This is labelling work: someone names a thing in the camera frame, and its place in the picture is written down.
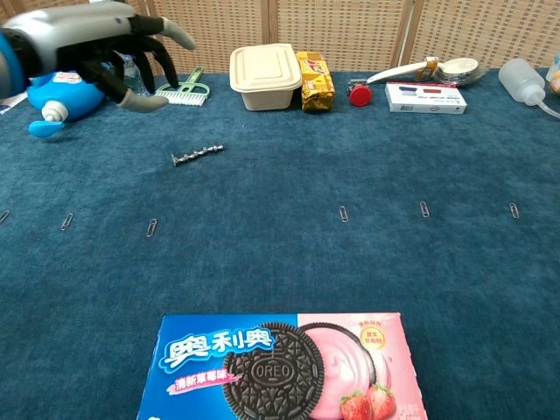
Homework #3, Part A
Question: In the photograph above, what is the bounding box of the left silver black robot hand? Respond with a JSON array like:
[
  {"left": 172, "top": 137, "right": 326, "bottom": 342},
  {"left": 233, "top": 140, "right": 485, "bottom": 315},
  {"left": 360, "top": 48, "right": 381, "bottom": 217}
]
[{"left": 2, "top": 1, "right": 198, "bottom": 114}]

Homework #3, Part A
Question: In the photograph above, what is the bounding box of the metal screw bolt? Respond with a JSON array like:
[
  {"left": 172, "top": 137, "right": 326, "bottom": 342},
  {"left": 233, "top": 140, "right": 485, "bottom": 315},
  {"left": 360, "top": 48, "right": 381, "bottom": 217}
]
[{"left": 171, "top": 144, "right": 225, "bottom": 169}]

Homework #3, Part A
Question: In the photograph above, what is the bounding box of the blue detergent bottle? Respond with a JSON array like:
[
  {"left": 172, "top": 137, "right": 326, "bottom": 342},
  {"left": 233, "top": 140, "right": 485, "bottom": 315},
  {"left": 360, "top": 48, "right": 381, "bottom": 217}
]
[{"left": 26, "top": 72, "right": 106, "bottom": 142}]

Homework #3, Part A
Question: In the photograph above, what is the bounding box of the clear water bottle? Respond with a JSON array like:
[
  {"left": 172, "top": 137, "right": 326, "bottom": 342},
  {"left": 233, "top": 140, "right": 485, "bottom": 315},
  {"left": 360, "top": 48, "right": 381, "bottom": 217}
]
[{"left": 122, "top": 54, "right": 152, "bottom": 97}]

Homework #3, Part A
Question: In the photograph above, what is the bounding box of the green hand brush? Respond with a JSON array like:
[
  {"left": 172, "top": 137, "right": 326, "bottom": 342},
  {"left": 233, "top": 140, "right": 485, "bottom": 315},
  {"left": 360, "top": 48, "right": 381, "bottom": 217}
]
[{"left": 155, "top": 66, "right": 211, "bottom": 108}]

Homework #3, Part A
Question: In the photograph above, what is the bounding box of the beige lunch box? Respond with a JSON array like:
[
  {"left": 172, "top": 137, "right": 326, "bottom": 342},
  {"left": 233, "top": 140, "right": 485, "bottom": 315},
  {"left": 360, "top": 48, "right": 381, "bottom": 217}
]
[{"left": 229, "top": 42, "right": 304, "bottom": 112}]

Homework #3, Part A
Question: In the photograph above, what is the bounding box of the yellow snack pack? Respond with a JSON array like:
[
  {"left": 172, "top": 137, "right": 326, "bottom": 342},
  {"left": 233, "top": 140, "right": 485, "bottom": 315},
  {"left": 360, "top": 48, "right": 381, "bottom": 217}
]
[{"left": 296, "top": 51, "right": 337, "bottom": 114}]

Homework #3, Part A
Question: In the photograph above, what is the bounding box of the woven rattan folding screen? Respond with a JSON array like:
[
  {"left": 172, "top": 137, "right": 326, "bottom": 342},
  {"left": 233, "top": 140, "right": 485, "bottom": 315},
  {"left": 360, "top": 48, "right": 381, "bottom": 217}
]
[{"left": 0, "top": 0, "right": 560, "bottom": 78}]

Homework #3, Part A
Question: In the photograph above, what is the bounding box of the red push button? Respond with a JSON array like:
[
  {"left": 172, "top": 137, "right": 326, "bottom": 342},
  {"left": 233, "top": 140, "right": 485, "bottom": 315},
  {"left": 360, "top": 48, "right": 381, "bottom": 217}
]
[{"left": 348, "top": 78, "right": 373, "bottom": 108}]

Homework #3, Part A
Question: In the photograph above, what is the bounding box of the blue carpet table cover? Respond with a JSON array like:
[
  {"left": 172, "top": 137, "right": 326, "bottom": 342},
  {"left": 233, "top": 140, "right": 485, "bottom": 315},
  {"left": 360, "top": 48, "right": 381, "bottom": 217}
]
[{"left": 0, "top": 67, "right": 560, "bottom": 420}]

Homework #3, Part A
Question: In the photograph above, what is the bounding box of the white flat carton box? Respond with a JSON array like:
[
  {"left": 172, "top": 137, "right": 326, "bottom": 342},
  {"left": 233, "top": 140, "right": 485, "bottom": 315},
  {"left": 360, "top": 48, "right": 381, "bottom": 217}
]
[{"left": 384, "top": 81, "right": 468, "bottom": 116}]

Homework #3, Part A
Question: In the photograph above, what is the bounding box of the white plastic ladle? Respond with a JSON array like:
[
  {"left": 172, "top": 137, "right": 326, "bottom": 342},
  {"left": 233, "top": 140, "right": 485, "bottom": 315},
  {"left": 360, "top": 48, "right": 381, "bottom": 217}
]
[{"left": 366, "top": 57, "right": 480, "bottom": 85}]

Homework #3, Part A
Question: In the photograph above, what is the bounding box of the foil cup stack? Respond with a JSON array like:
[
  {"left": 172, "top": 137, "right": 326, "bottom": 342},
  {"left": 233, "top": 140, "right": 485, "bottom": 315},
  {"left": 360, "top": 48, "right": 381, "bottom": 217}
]
[{"left": 437, "top": 64, "right": 489, "bottom": 88}]

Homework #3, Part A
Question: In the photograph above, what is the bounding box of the Oreo cookie box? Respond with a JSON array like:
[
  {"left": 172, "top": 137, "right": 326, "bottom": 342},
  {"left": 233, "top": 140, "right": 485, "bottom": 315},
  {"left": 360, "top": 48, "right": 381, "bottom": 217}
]
[{"left": 136, "top": 311, "right": 429, "bottom": 420}]

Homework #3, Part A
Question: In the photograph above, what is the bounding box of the translucent squeeze bottle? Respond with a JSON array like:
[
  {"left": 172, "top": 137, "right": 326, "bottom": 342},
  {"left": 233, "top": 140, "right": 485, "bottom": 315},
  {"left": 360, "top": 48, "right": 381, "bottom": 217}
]
[{"left": 498, "top": 58, "right": 560, "bottom": 120}]

